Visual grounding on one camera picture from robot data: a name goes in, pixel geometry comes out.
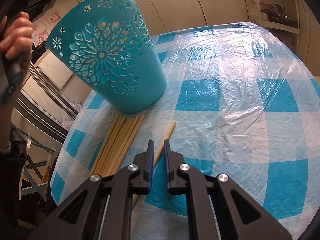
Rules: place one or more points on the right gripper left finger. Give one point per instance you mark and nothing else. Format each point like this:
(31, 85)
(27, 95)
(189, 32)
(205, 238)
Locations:
(142, 180)

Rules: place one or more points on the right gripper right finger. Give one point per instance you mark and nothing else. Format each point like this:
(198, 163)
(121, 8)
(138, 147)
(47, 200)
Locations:
(175, 183)

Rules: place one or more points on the cream chopstick bundle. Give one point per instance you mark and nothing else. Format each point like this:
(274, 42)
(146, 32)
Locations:
(109, 144)
(111, 163)
(104, 143)
(128, 143)
(115, 141)

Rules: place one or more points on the cream chopstick apart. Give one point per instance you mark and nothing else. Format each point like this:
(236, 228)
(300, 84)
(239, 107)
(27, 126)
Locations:
(133, 167)

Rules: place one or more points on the teal perforated plastic basket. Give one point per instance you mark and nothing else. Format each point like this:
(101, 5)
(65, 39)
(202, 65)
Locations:
(106, 44)

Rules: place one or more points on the cream kitchen cabinets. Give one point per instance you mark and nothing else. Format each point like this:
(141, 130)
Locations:
(163, 16)

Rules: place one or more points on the person's left hand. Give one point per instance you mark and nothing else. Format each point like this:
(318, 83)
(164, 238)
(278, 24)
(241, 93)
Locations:
(17, 39)

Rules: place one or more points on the blue white checkered tablecloth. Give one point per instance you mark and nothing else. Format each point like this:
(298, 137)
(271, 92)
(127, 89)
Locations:
(244, 105)

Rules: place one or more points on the white storage shelf rack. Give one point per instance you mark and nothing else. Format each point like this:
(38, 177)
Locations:
(281, 17)

